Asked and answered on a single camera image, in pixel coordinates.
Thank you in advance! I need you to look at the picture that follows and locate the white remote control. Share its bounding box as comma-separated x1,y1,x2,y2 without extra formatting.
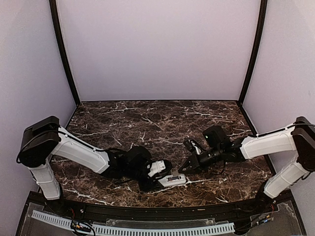
158,174,187,188

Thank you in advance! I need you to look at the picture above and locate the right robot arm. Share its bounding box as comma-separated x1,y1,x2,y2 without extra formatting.
178,117,315,213

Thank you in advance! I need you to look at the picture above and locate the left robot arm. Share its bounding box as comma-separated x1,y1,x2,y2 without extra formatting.
16,116,165,214

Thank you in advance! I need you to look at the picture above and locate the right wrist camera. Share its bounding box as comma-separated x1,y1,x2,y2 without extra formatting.
183,139,204,155

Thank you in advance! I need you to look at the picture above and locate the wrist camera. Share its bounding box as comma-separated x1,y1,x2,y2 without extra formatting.
148,160,173,178
183,139,204,155

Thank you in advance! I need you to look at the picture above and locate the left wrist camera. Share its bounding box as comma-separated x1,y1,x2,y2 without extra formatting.
148,160,173,178

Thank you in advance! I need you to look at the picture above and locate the black front rail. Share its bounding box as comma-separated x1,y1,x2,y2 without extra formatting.
27,190,296,224

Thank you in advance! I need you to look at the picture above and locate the white slotted cable duct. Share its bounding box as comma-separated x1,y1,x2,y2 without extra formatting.
31,210,235,236

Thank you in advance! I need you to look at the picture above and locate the right black frame post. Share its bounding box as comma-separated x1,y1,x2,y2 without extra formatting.
237,0,268,106

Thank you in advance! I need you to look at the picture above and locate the black frame post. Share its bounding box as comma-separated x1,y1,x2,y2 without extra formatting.
237,0,268,106
49,0,81,106

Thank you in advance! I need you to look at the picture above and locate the left black frame post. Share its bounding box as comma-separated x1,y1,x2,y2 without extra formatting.
49,0,81,106

